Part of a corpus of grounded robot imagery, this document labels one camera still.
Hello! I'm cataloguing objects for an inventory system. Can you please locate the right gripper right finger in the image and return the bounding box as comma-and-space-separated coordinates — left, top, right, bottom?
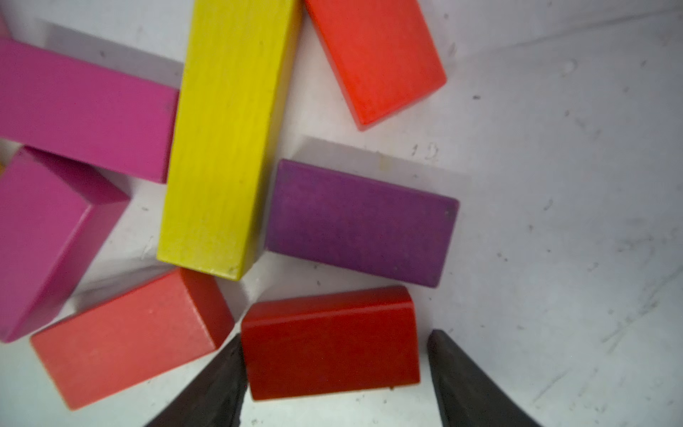
427, 329, 539, 427

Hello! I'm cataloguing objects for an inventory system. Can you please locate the dark purple block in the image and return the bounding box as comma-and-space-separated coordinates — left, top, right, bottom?
265, 160, 460, 288

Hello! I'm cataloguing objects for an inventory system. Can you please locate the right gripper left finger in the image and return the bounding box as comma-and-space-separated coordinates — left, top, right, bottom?
148, 336, 248, 426

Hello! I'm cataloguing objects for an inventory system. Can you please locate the light red block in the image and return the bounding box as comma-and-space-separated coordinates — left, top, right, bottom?
30, 268, 235, 410

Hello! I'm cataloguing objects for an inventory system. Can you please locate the magenta block upper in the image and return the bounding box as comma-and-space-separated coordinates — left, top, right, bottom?
1, 38, 179, 183

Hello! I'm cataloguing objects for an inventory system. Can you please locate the dark red block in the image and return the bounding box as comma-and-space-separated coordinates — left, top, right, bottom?
241, 285, 421, 401

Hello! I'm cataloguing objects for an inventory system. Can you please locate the magenta block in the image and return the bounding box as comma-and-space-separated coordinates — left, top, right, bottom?
1, 38, 179, 183
1, 147, 130, 343

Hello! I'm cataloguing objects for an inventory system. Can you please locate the magenta block lower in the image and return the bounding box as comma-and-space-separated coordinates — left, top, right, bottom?
1, 147, 130, 343

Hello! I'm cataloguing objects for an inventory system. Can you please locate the lime yellow long block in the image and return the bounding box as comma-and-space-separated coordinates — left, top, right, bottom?
158, 1, 302, 281

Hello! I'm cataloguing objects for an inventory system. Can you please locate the orange-red block near vase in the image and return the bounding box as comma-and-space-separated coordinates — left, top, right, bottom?
305, 0, 448, 130

